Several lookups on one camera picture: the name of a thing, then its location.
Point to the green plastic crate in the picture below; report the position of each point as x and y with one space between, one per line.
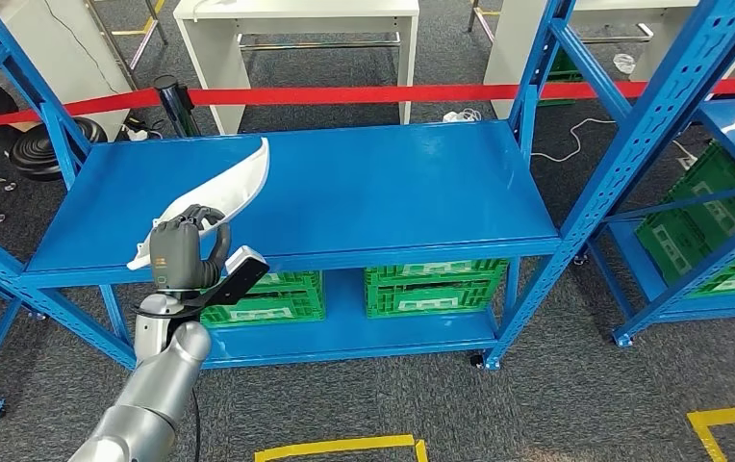
434 301
562 70
291 280
712 194
265 314
434 270
667 248

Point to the yellow floor tape square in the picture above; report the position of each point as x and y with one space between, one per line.
335 444
731 413

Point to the white cabinet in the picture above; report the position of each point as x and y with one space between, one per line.
81 51

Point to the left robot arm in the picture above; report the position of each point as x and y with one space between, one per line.
151 389

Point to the red barrier belt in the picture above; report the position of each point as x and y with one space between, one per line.
342 95

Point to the white power strip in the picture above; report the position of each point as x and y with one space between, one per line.
135 134

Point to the black stanchion post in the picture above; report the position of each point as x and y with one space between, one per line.
176 105

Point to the white curved plastic part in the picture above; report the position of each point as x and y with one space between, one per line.
240 182

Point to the white table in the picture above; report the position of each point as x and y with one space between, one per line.
217 70

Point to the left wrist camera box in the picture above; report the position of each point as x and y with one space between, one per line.
246 268

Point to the black round stanchion base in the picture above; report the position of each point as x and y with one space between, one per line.
39 153

